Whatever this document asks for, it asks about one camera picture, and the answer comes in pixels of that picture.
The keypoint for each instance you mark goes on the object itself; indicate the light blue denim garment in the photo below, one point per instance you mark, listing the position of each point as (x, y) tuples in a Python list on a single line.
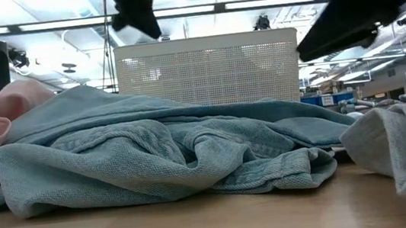
[(135, 156)]

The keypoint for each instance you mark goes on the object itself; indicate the white perforated plastic basket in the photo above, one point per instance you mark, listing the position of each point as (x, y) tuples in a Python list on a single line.
[(206, 75)]

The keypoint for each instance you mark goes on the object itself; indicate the blue storage bin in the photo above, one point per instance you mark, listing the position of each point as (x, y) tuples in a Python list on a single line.
[(312, 101)]

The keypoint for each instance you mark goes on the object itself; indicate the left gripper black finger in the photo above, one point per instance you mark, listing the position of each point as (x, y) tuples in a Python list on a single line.
[(121, 17), (144, 21)]

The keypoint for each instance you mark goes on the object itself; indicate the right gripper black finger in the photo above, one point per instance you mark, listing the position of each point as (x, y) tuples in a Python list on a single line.
[(339, 35)]

